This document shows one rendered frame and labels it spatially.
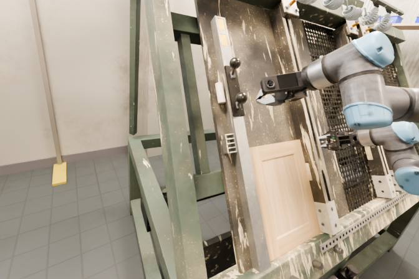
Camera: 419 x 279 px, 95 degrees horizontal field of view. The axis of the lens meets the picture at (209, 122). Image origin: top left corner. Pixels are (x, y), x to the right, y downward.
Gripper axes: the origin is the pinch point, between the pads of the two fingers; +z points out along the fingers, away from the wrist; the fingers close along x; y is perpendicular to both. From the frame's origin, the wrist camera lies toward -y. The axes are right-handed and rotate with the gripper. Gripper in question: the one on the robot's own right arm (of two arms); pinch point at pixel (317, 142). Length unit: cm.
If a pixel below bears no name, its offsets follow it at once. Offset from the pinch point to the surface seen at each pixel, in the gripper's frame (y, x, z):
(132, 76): 72, -62, 72
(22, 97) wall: 164, -86, 191
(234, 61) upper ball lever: 53, -31, -14
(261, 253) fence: 47, 33, -2
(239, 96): 53, -19, -14
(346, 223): -4.1, 38.1, -2.4
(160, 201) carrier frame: 68, 18, 48
